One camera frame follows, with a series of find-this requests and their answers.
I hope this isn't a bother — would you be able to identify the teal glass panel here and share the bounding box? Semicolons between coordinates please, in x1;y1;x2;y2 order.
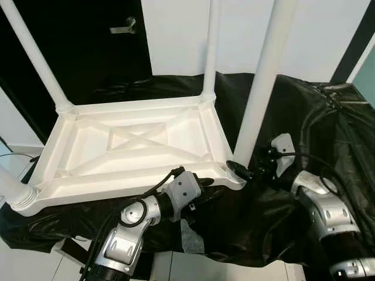
354;50;375;100

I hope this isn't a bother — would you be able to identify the silver door handle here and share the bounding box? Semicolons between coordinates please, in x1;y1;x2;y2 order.
110;18;138;35

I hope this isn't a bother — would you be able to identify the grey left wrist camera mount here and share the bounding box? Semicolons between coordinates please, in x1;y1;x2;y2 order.
166;170;203;207

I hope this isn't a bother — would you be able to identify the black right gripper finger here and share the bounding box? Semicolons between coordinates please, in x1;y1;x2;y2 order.
227;161;255;181

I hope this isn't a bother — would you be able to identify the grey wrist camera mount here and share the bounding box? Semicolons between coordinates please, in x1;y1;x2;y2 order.
166;170;203;207
272;133;295;176

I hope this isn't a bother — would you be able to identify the black plastic cover sheet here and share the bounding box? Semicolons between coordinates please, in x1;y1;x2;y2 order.
0;71;375;267

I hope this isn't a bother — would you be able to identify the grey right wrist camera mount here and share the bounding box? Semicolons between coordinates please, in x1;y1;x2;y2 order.
272;133;295;176

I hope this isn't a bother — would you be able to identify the thin black floor cable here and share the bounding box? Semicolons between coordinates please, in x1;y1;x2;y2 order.
0;152;36;162

